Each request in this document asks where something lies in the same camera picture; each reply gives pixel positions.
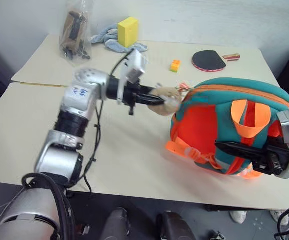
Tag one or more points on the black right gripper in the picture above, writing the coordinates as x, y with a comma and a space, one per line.
275, 156

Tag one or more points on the small yellow orange toy block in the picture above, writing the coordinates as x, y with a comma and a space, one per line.
175, 66

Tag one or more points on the beige plush toy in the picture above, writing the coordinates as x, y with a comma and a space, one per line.
165, 100

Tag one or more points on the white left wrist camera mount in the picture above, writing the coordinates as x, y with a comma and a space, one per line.
134, 62

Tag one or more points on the blue towel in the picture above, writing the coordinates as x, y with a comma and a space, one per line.
112, 43

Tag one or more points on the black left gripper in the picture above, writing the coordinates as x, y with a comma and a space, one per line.
132, 93

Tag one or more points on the black table tennis paddle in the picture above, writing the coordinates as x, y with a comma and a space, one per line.
208, 61

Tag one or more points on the yellow box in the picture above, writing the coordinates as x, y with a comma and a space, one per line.
127, 32

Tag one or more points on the orange and teal backpack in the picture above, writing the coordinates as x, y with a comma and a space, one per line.
202, 125

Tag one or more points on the dark rounded shape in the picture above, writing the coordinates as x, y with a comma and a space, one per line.
175, 227
117, 225

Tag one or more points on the white shoe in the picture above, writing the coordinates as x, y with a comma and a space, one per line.
238, 217
279, 217

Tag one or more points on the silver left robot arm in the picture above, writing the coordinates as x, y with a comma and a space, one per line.
57, 160

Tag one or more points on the clear plastic bag with parts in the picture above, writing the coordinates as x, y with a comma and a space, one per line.
74, 37

